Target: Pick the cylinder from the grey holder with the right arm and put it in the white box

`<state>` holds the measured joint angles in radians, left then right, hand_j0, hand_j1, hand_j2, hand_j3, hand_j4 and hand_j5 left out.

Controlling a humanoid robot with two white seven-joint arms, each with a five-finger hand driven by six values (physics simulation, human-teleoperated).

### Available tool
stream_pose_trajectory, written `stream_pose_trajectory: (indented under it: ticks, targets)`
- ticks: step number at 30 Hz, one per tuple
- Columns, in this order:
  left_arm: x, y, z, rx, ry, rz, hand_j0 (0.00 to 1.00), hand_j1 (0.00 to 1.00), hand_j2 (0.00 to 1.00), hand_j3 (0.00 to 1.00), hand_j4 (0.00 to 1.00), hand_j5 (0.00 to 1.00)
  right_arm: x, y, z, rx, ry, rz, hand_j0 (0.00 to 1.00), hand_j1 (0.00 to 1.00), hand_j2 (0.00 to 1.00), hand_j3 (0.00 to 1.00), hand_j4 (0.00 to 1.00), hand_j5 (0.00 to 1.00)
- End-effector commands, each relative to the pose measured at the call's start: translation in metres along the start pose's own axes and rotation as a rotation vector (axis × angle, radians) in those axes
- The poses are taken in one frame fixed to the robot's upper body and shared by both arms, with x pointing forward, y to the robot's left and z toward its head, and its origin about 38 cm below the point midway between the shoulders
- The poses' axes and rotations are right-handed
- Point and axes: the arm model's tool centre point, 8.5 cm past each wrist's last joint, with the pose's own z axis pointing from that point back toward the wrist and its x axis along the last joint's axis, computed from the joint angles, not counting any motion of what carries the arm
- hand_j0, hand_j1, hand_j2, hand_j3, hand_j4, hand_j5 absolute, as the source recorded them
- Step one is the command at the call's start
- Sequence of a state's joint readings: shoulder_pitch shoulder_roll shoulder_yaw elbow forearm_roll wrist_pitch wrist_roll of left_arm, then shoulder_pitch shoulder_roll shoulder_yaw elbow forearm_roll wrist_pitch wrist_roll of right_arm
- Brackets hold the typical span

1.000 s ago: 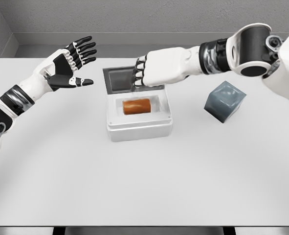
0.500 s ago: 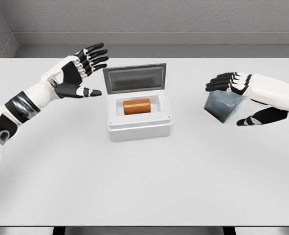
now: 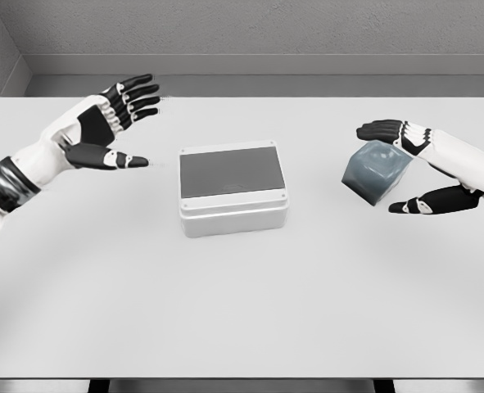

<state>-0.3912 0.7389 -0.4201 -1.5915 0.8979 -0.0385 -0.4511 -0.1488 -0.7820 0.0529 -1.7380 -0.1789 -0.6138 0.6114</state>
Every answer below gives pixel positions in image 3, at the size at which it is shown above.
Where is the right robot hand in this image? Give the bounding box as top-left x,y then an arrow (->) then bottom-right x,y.
355,119 -> 484,215

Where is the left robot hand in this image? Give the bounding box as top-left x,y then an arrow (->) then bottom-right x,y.
39,74 -> 161,170

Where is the blue-grey cube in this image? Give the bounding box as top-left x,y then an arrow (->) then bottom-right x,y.
341,141 -> 413,206

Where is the white box with grey top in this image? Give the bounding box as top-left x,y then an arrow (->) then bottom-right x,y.
179,140 -> 288,239

